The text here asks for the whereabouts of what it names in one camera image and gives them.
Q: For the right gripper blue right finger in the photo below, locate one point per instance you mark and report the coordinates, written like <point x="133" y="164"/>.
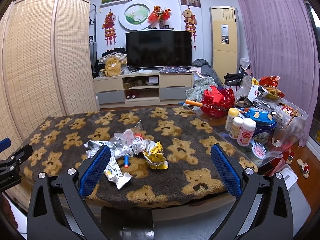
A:
<point x="274" y="217"/>

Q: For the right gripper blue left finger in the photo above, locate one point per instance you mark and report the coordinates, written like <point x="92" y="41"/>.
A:
<point x="46" y="219"/>

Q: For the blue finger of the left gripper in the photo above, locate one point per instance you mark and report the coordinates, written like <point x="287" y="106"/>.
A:
<point x="21" y="155"/>
<point x="4" y="144"/>

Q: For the clear plastic bag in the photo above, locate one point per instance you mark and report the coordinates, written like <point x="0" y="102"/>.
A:
<point x="130" y="142"/>

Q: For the blue orange foam dart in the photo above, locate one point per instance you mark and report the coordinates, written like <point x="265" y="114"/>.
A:
<point x="126" y="161"/>

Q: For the yellow snack wrapper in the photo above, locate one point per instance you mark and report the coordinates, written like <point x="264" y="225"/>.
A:
<point x="154" y="156"/>

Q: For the white green text wrapper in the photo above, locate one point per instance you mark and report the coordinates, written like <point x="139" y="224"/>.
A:
<point x="115" y="175"/>

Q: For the black trash bin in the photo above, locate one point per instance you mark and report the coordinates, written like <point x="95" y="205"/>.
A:
<point x="132" y="223"/>

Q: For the white box under table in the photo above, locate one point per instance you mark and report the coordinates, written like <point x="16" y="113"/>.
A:
<point x="289" y="176"/>

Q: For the slipper on floor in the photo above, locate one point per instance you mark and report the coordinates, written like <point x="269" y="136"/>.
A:
<point x="304" y="167"/>

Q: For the pink hair brush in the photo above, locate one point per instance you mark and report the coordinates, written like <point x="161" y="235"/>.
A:
<point x="258" y="149"/>

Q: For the woven bamboo folding screen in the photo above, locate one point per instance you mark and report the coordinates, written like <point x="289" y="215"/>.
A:
<point x="46" y="79"/>

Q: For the white bottle red label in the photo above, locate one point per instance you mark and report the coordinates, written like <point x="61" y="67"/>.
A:
<point x="246" y="132"/>

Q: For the white bottle yellow label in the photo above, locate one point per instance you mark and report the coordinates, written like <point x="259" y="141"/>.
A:
<point x="235" y="127"/>

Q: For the blue cookie tin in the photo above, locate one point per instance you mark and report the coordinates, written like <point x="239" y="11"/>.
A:
<point x="265" y="123"/>

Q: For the clear glass with chopsticks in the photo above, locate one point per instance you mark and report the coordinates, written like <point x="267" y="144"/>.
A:
<point x="281" y="130"/>

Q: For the clear plastic storage box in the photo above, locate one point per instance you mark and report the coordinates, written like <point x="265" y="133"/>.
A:
<point x="283" y="111"/>

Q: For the beige grey TV cabinet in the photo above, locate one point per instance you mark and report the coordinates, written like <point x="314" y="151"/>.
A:
<point x="148" y="88"/>

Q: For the white bottle yellow cap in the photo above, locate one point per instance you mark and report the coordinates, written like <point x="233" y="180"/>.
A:
<point x="232" y="113"/>

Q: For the brown teddy bear blanket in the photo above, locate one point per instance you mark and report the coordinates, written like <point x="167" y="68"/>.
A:
<point x="186" y="140"/>

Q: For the yellow backpack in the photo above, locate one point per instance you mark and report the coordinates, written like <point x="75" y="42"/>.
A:
<point x="112" y="67"/>

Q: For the red snack bag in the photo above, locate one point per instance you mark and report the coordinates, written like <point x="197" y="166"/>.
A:
<point x="270" y="84"/>

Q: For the red hanging ornament left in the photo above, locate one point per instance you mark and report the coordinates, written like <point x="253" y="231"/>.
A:
<point x="109" y="28"/>

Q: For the red hanging ornament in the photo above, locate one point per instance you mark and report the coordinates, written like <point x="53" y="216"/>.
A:
<point x="109" y="28"/>
<point x="190" y="24"/>

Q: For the black flat screen television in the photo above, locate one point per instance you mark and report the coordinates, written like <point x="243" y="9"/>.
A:
<point x="158" y="48"/>

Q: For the dark patterned cushion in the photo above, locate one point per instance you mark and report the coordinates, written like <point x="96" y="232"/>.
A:
<point x="173" y="70"/>

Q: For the beige standing air conditioner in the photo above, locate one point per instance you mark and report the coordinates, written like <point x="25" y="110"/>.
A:
<point x="225" y="40"/>

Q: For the purple window curtain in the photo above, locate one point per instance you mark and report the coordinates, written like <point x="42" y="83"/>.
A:
<point x="281" y="42"/>

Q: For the red flower decoration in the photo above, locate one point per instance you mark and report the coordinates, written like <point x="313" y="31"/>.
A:
<point x="160" y="15"/>

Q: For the red hanging ornament right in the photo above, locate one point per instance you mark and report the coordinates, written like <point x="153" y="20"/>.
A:
<point x="190" y="24"/>

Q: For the orange handled tool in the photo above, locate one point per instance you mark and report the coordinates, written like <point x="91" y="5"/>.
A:
<point x="192" y="103"/>

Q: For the round lotus wall picture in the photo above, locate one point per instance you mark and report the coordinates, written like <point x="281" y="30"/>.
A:
<point x="134" y="15"/>

